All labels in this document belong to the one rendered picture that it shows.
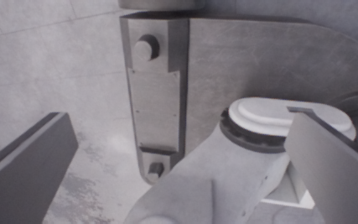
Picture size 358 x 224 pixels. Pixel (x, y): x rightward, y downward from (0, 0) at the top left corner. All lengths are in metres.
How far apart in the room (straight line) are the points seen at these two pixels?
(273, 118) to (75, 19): 0.64
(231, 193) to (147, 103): 0.31
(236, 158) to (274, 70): 0.23
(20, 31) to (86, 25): 0.27
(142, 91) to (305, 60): 0.36
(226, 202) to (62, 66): 0.73
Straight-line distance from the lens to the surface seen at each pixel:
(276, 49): 0.47
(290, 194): 0.50
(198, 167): 0.31
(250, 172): 0.32
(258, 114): 0.36
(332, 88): 0.54
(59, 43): 0.83
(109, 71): 0.75
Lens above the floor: 0.61
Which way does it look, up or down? 57 degrees down
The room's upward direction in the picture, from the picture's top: 160 degrees counter-clockwise
